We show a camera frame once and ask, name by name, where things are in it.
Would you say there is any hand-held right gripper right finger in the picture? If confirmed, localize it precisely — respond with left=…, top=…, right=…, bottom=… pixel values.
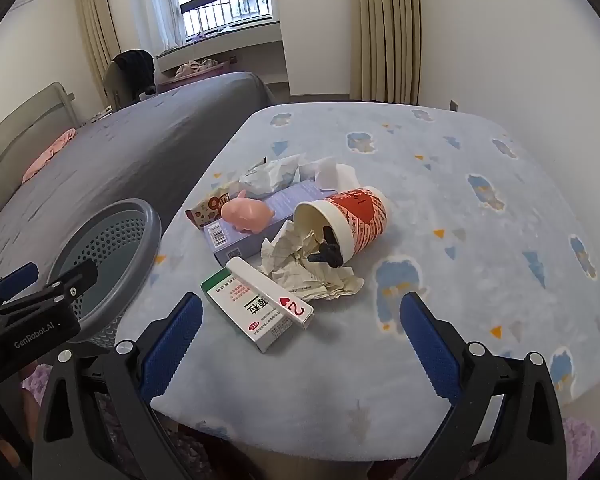
left=399, top=291, right=568, bottom=480

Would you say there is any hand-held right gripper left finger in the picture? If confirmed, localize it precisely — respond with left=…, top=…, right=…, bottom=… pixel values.
left=32, top=292, right=204, bottom=480

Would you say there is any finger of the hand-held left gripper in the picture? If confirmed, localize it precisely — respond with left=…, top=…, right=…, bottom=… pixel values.
left=40, top=259, right=100, bottom=305
left=0, top=261, right=41, bottom=308

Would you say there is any grey perforated plastic basket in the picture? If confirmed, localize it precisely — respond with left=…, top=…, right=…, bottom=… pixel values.
left=45, top=199, right=162, bottom=348

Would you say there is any green and white medicine box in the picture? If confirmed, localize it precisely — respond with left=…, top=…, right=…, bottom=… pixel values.
left=200, top=266, right=295, bottom=354

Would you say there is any slim white box red heart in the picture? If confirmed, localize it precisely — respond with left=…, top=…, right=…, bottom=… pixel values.
left=225, top=256, right=315, bottom=331

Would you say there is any black hair clip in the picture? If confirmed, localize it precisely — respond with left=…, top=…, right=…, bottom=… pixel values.
left=307, top=226, right=345, bottom=268

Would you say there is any red patterned snack wrapper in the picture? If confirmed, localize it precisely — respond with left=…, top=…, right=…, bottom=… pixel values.
left=185, top=187, right=236, bottom=231

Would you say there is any printed paper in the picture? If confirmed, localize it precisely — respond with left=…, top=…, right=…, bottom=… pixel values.
left=260, top=220, right=365, bottom=302

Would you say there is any red and white paper cup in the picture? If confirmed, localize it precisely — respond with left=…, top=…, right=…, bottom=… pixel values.
left=293, top=186, right=392, bottom=267

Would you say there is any pink pig toy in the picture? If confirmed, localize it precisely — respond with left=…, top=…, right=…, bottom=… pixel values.
left=221, top=190, right=275, bottom=235

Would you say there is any long purple box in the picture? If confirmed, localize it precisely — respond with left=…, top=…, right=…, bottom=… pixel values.
left=200, top=180, right=338, bottom=267

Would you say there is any white tissue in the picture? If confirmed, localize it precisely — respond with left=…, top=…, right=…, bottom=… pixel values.
left=300, top=156, right=361, bottom=196

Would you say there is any blue white tissue pack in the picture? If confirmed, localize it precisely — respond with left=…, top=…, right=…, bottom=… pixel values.
left=237, top=154, right=301, bottom=198

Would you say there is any pink cloth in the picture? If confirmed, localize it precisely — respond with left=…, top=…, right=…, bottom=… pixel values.
left=21, top=128, right=77, bottom=184

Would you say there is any grey bed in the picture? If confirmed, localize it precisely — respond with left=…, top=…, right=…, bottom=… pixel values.
left=0, top=71, right=276, bottom=291

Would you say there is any grey padded headboard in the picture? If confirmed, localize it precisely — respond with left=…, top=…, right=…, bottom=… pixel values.
left=0, top=81, right=81, bottom=181

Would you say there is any light blue printed blanket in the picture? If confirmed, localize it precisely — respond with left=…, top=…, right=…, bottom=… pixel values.
left=115, top=102, right=600, bottom=448

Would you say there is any beige chair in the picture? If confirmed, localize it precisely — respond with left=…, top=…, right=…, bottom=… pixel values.
left=102, top=57, right=156, bottom=111

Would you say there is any black jacket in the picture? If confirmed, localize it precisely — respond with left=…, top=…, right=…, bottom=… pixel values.
left=114, top=50, right=156, bottom=101

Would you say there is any pink storage box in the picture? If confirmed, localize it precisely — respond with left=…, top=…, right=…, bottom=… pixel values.
left=157, top=57, right=231, bottom=93

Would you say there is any pile of beige clothes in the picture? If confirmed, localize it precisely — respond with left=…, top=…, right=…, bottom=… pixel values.
left=175, top=59, right=221, bottom=78

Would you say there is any narrow beige curtain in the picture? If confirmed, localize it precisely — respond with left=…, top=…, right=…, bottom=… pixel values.
left=74, top=0, right=123, bottom=111

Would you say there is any white sheer curtain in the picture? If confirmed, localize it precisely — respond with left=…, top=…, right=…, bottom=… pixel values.
left=137, top=0, right=187, bottom=53

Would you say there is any white window bench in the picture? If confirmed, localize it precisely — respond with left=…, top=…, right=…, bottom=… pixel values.
left=155, top=20, right=288, bottom=73

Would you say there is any wide beige curtain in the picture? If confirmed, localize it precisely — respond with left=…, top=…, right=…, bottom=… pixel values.
left=349, top=0, right=423, bottom=106

